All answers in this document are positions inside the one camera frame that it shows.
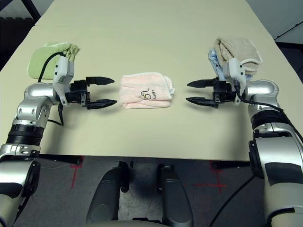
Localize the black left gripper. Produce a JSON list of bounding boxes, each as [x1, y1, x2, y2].
[[67, 76, 118, 110]]

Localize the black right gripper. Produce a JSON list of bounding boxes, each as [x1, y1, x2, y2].
[[186, 77, 237, 109]]

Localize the pink towel with white trim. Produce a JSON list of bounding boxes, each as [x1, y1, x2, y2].
[[117, 72, 176, 110]]

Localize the light blue folded towel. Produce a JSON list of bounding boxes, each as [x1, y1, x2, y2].
[[207, 48, 251, 82]]

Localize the beige folded towel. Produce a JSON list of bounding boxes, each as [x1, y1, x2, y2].
[[213, 37, 264, 75]]

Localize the green folded towel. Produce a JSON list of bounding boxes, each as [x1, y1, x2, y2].
[[27, 42, 81, 80]]

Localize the grey robot left leg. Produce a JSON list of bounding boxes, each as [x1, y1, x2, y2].
[[86, 162, 133, 224]]

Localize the grey robot leg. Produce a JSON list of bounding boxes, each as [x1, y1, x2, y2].
[[86, 162, 133, 224], [157, 163, 194, 227]]

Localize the black foam floor mat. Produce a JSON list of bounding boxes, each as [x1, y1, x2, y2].
[[0, 16, 36, 69]]

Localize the grey robot right leg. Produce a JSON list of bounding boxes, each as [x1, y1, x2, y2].
[[157, 163, 194, 227]]

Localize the beige side table black legs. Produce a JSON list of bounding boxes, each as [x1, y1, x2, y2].
[[27, 0, 45, 21]]

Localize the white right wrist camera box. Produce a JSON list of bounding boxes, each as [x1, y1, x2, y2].
[[223, 58, 248, 105]]

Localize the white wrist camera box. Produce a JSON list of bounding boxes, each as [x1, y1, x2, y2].
[[223, 58, 248, 105], [52, 55, 76, 105]]

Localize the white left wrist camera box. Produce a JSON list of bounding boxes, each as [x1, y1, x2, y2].
[[52, 55, 76, 105]]

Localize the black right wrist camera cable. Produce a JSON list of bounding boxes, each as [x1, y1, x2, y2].
[[213, 79, 303, 227]]

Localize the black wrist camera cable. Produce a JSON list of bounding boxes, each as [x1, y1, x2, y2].
[[213, 79, 303, 227], [37, 53, 66, 127]]

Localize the black left wrist camera cable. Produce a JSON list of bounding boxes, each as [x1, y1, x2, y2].
[[37, 53, 66, 127]]

